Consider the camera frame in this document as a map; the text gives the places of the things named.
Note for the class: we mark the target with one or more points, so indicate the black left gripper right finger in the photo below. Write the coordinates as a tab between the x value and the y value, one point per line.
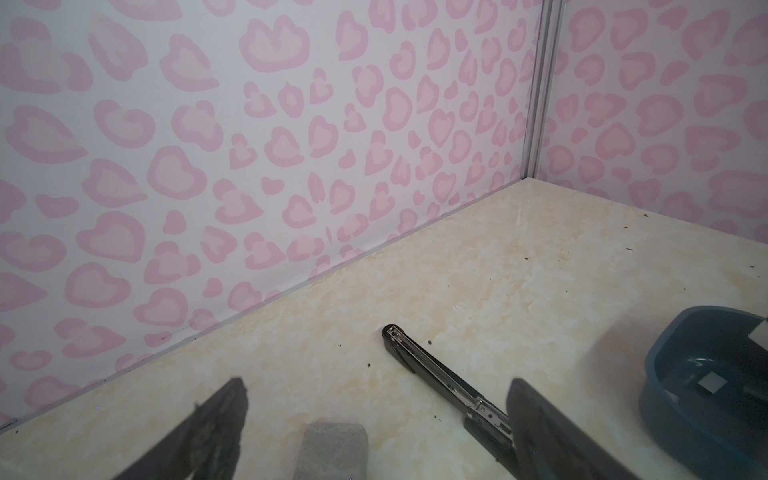
548	445

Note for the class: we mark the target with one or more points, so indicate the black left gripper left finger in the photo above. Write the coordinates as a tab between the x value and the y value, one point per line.
206	445

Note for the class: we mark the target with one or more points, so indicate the black long stapler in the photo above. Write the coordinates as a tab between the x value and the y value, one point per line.
488	424

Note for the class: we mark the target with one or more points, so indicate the grey stone block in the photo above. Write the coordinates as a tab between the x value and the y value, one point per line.
333	451

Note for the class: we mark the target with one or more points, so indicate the teal plastic tray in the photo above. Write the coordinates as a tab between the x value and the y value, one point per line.
704	400

